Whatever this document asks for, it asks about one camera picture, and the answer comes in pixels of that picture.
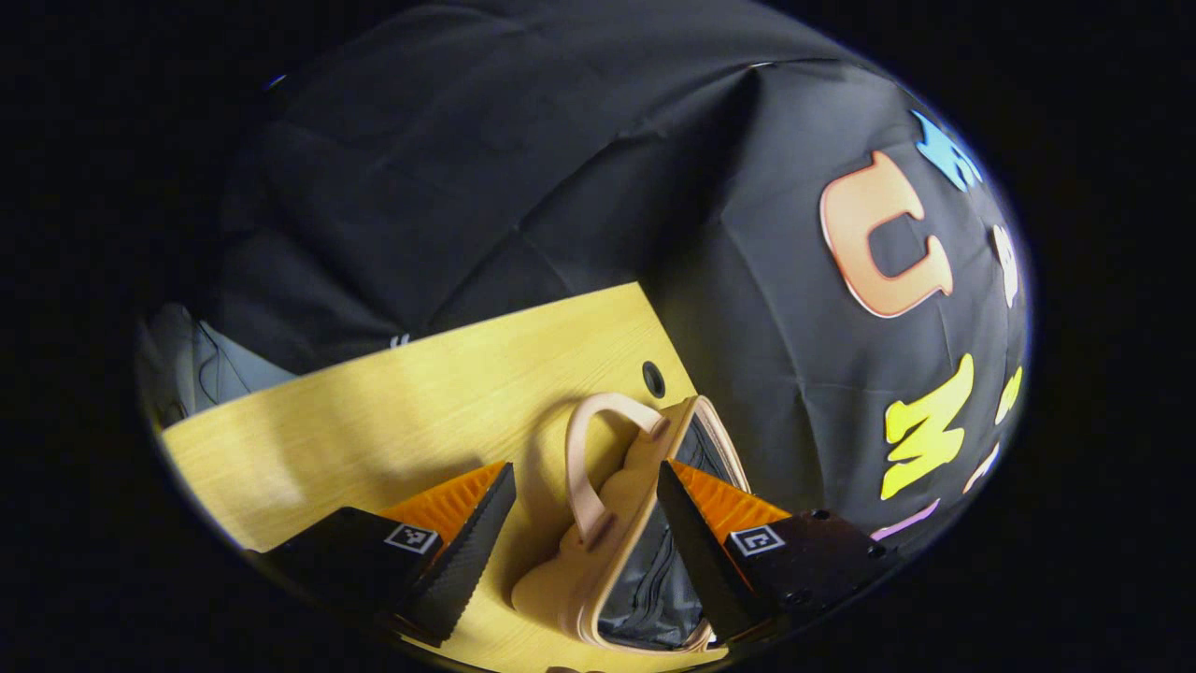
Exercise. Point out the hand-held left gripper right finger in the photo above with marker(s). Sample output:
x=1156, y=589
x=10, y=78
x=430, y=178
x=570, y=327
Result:
x=804, y=561

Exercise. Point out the pale grey cloth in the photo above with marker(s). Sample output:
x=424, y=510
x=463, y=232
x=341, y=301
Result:
x=234, y=374

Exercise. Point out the pink hard-shell suitcase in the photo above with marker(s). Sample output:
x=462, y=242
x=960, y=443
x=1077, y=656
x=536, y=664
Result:
x=561, y=584

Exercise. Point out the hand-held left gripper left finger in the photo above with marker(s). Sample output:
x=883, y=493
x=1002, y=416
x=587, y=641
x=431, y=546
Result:
x=374, y=561

